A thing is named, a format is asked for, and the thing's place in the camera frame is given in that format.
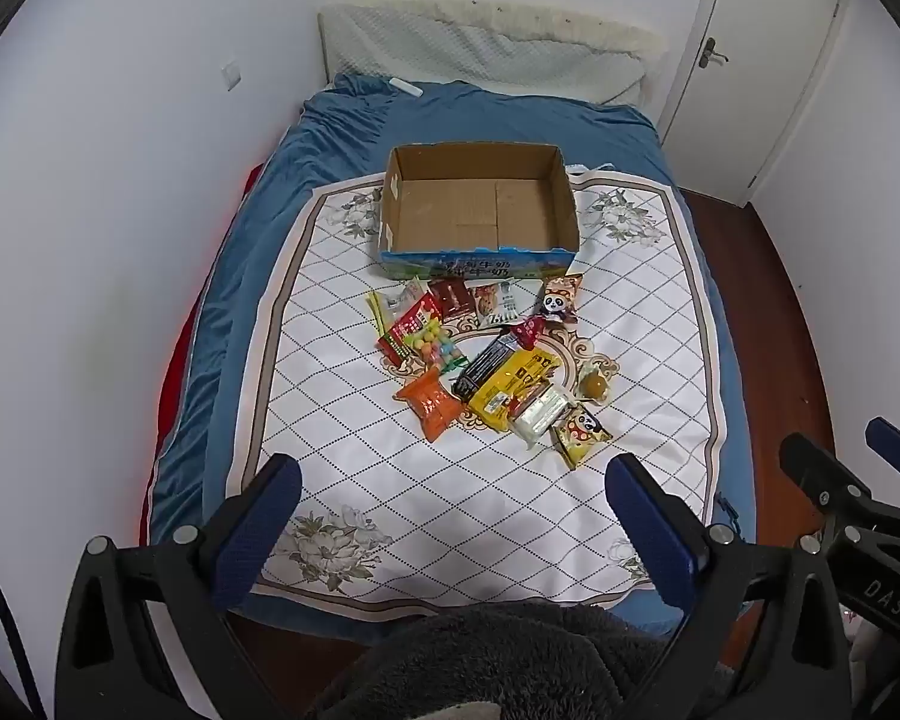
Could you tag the white quilted pillow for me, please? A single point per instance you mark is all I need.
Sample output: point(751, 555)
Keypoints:
point(495, 45)

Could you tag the white cookie packet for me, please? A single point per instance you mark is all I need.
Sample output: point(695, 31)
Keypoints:
point(495, 301)

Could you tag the cardboard box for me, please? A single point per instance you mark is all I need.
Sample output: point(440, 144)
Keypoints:
point(457, 202)

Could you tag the white diamond-patterned mat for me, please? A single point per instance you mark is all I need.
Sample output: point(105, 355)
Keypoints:
point(420, 502)

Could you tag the dark red snack packet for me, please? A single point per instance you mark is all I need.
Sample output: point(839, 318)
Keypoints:
point(454, 295)

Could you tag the blue bed sheet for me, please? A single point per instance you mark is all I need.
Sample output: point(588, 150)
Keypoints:
point(495, 120)

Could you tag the small red snack packet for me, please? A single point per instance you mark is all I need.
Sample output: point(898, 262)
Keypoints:
point(529, 331)

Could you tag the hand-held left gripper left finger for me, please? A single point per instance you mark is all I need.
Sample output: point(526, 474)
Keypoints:
point(264, 532)

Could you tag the small white remote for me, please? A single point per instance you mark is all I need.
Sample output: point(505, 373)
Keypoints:
point(406, 88)

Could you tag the yellow and black snack packet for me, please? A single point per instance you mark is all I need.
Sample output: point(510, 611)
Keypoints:
point(514, 390)

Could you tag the red crown-print snack packet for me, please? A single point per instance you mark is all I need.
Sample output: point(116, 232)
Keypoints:
point(411, 324)

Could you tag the colourful candy ball bag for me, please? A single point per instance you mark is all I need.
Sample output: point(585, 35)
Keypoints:
point(436, 349)

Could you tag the orange panda snack packet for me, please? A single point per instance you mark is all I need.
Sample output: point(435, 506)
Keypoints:
point(562, 298)

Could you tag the white wall switch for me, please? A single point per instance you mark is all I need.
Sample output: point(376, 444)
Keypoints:
point(232, 75)

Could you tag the pale yellow snack packet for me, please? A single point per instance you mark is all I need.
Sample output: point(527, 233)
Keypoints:
point(396, 304)

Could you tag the grey fuzzy clothing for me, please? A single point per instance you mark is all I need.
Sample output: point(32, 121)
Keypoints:
point(495, 652)

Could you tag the yellow panda snack packet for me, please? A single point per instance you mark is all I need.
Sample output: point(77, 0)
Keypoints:
point(583, 435)

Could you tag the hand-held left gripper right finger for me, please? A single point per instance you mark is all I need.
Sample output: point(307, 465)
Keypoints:
point(645, 532)

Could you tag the clear packet with white filling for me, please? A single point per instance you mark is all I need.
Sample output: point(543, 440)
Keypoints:
point(540, 414)

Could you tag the white door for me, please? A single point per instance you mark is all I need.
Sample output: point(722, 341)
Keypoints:
point(757, 90)

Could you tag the brown round wrapped sweet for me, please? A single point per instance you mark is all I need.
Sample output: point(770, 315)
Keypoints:
point(594, 388)

